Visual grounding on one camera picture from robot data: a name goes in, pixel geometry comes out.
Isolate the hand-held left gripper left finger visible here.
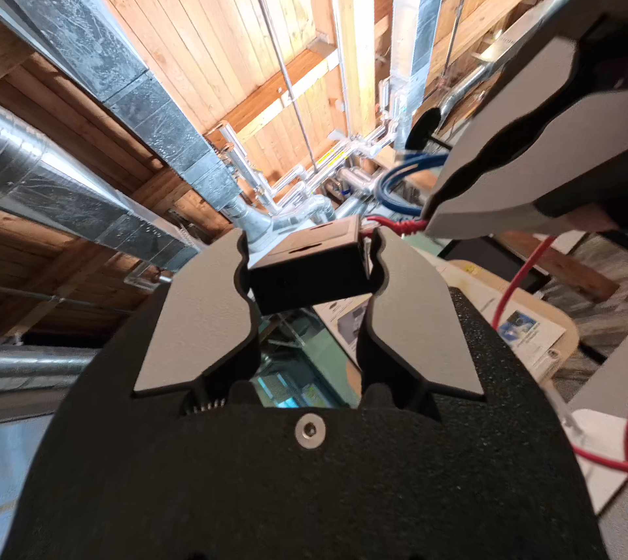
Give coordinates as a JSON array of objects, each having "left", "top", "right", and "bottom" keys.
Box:
[{"left": 133, "top": 227, "right": 262, "bottom": 396}]

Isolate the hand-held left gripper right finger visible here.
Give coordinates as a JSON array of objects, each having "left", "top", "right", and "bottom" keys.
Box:
[{"left": 356, "top": 225, "right": 486, "bottom": 399}]

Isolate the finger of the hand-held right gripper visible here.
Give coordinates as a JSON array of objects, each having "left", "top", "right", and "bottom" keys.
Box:
[
  {"left": 422, "top": 90, "right": 628, "bottom": 241},
  {"left": 430, "top": 36, "right": 582, "bottom": 211}
]

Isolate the red ethernet cable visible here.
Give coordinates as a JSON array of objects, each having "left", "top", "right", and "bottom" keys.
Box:
[{"left": 360, "top": 212, "right": 628, "bottom": 474}]

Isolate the black ethernet port box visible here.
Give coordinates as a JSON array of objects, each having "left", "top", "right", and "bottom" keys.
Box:
[{"left": 246, "top": 216, "right": 373, "bottom": 316}]

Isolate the blue ethernet cable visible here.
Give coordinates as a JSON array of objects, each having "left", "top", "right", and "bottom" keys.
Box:
[{"left": 372, "top": 149, "right": 454, "bottom": 219}]

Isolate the person's right hand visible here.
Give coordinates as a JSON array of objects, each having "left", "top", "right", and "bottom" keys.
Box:
[{"left": 548, "top": 206, "right": 626, "bottom": 234}]

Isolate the black round stand lamp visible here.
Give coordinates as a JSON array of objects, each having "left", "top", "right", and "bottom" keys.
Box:
[{"left": 405, "top": 106, "right": 454, "bottom": 153}]

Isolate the printed instruction sheet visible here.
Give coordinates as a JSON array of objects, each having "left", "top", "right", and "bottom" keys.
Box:
[{"left": 314, "top": 256, "right": 582, "bottom": 386}]

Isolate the white sign base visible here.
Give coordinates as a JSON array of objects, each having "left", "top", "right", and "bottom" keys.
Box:
[{"left": 563, "top": 407, "right": 628, "bottom": 518}]

